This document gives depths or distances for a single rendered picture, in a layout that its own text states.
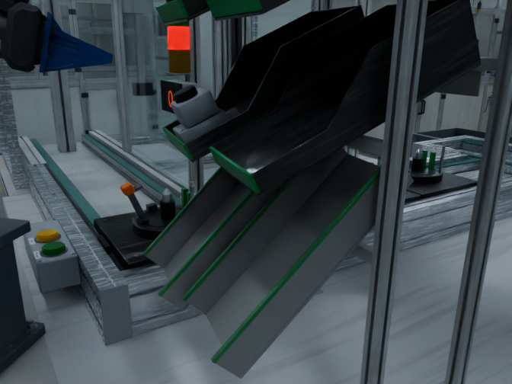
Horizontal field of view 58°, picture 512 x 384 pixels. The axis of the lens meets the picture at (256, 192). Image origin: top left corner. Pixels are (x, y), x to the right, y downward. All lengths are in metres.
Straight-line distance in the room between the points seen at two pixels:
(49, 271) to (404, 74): 0.68
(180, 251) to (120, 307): 0.14
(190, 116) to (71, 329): 0.46
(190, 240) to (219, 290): 0.14
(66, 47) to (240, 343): 0.36
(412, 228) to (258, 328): 0.72
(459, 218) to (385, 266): 0.81
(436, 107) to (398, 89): 6.15
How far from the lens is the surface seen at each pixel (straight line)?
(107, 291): 0.76
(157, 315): 0.83
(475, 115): 7.35
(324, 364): 0.75
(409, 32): 0.45
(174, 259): 0.73
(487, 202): 0.61
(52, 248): 0.90
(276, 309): 0.49
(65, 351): 0.82
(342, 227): 0.48
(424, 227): 1.19
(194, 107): 0.57
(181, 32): 1.08
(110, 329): 0.80
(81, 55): 0.54
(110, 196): 1.34
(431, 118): 6.57
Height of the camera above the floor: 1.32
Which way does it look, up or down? 18 degrees down
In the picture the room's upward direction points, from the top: 1 degrees clockwise
